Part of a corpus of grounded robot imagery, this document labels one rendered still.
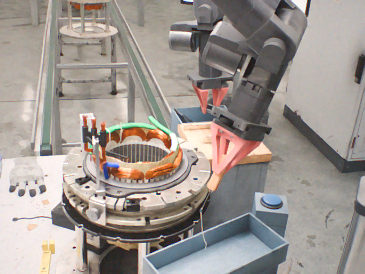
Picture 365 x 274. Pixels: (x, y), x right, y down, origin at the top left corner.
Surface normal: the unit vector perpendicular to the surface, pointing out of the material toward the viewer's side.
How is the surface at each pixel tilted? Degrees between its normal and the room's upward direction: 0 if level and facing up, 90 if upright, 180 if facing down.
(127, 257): 0
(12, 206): 0
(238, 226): 90
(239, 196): 90
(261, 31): 113
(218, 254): 0
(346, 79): 90
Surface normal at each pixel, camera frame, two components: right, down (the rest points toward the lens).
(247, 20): -0.37, 0.69
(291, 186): 0.06, -0.89
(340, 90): -0.97, 0.05
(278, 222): -0.12, 0.44
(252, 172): 0.28, 0.45
